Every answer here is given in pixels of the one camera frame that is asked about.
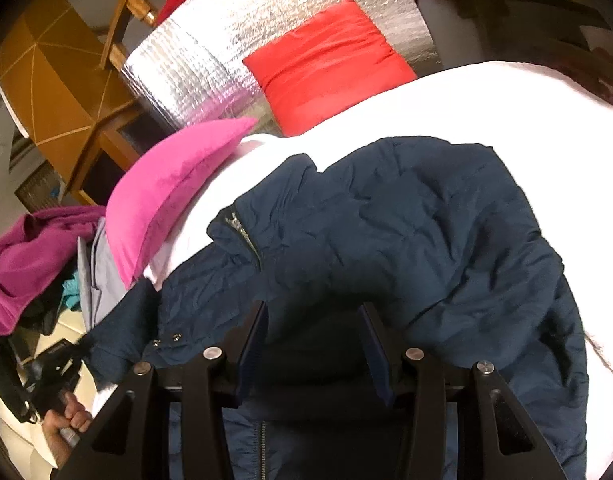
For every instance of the black garment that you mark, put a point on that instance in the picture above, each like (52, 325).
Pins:
(42, 312)

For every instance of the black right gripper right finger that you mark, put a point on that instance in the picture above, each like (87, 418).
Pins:
(431, 406)

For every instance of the navy blue puffer jacket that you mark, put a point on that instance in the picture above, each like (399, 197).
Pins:
(437, 236)

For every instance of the teal garment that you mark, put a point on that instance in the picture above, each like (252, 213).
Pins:
(71, 296)

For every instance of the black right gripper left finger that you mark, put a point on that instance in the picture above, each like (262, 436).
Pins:
(130, 436)

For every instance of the person's left hand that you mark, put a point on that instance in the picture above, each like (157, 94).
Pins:
(59, 426)

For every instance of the purple fleece garment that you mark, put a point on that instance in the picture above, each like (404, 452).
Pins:
(35, 250)

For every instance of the silver foil insulation sheet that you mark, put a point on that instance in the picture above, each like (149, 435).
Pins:
(189, 69)

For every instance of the grey coat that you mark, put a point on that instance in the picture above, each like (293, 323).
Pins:
(100, 286)

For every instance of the magenta pillow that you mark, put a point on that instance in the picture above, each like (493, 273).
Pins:
(152, 195)

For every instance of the white embossed bedspread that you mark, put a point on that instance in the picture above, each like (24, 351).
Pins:
(555, 139)

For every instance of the red pillow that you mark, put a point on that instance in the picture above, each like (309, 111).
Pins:
(331, 62)

